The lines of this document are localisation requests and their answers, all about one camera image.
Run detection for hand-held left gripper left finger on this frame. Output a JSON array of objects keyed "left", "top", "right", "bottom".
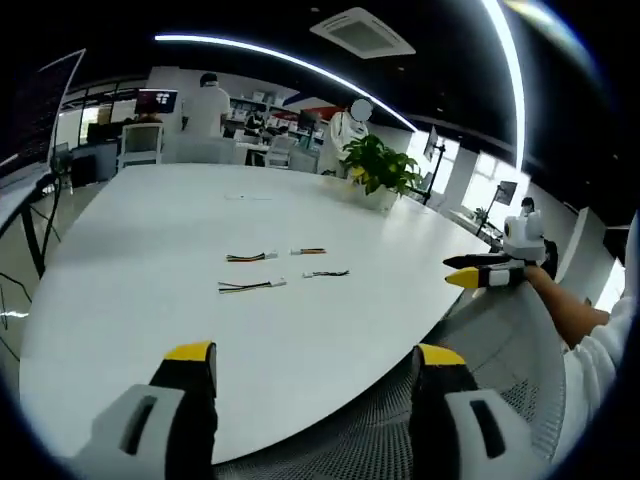
[{"left": 74, "top": 340, "right": 219, "bottom": 480}]

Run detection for large dark display board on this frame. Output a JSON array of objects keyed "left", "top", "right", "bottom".
[{"left": 0, "top": 48, "right": 88, "bottom": 176}]

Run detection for grey mesh office chair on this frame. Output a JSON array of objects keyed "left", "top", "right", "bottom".
[{"left": 214, "top": 285, "right": 569, "bottom": 480}]

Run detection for long ceiling light strip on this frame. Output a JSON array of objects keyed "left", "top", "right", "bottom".
[
  {"left": 481, "top": 0, "right": 527, "bottom": 174},
  {"left": 154, "top": 33, "right": 417, "bottom": 133}
]

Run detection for white storage shelves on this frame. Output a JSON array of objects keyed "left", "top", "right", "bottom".
[{"left": 228, "top": 89, "right": 302, "bottom": 132}]

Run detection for JST connector with multicoloured wires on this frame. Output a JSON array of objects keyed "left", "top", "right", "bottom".
[
  {"left": 225, "top": 252, "right": 279, "bottom": 264},
  {"left": 217, "top": 278, "right": 289, "bottom": 296}
]

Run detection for small monitor on stand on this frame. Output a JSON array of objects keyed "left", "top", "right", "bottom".
[{"left": 491, "top": 180, "right": 519, "bottom": 221}]

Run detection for black display stand legs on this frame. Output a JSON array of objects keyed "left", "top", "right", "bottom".
[{"left": 0, "top": 172, "right": 65, "bottom": 282}]

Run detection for white ceiling air vent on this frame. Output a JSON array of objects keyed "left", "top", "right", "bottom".
[{"left": 309, "top": 6, "right": 418, "bottom": 61}]

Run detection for white office chair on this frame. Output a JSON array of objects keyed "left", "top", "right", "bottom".
[
  {"left": 118, "top": 123, "right": 165, "bottom": 169},
  {"left": 266, "top": 135, "right": 297, "bottom": 170}
]

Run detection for white plant pot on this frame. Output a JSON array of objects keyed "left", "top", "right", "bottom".
[{"left": 348, "top": 180, "right": 401, "bottom": 212}]

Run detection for green leafy plant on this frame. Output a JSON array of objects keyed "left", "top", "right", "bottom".
[{"left": 341, "top": 133, "right": 424, "bottom": 197}]

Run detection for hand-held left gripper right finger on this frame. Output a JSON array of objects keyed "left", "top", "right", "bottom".
[{"left": 410, "top": 342, "right": 546, "bottom": 480}]

